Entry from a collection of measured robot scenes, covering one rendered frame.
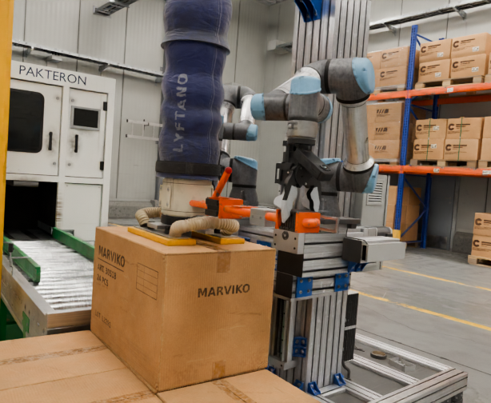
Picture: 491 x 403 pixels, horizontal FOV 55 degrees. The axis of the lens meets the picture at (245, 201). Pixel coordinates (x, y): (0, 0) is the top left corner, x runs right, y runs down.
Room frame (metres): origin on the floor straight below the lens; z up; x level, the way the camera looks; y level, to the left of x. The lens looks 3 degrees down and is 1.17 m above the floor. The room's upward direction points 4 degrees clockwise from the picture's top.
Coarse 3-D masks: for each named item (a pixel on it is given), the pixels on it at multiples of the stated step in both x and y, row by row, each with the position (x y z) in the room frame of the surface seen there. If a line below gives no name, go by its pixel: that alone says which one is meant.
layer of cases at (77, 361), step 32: (0, 352) 1.53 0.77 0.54; (32, 352) 1.55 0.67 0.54; (64, 352) 1.57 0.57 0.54; (96, 352) 1.59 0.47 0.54; (0, 384) 1.31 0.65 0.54; (32, 384) 1.32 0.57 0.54; (64, 384) 1.33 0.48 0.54; (96, 384) 1.35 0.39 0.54; (128, 384) 1.36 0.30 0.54; (224, 384) 1.41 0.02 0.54; (256, 384) 1.43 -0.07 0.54; (288, 384) 1.44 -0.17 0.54
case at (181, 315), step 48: (96, 240) 1.79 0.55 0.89; (144, 240) 1.54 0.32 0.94; (96, 288) 1.77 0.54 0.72; (144, 288) 1.43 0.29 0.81; (192, 288) 1.37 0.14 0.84; (240, 288) 1.48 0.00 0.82; (144, 336) 1.41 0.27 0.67; (192, 336) 1.38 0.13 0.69; (240, 336) 1.48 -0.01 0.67; (192, 384) 1.39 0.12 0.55
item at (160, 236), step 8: (136, 232) 1.66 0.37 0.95; (144, 232) 1.61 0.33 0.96; (152, 232) 1.58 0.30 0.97; (160, 232) 1.59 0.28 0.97; (168, 232) 1.55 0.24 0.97; (152, 240) 1.55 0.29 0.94; (160, 240) 1.50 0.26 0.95; (168, 240) 1.46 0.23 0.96; (176, 240) 1.47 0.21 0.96; (184, 240) 1.48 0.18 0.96; (192, 240) 1.50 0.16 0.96
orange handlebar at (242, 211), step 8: (192, 200) 1.59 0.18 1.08; (224, 208) 1.41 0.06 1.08; (232, 208) 1.38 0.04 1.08; (240, 208) 1.35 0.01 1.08; (248, 208) 1.39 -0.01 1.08; (240, 216) 1.34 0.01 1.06; (248, 216) 1.32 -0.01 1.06; (272, 216) 1.22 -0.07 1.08; (304, 224) 1.13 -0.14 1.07; (312, 224) 1.13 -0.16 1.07
